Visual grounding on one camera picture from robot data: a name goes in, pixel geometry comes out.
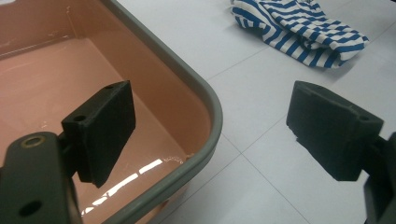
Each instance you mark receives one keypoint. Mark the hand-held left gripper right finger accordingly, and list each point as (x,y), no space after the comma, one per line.
(333,133)

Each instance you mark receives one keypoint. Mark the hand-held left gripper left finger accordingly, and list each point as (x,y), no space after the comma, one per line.
(102,130)

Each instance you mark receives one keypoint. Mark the pink plastic basin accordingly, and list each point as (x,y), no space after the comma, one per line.
(46,77)

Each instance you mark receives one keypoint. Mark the blue white striped shirt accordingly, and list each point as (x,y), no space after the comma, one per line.
(299,28)

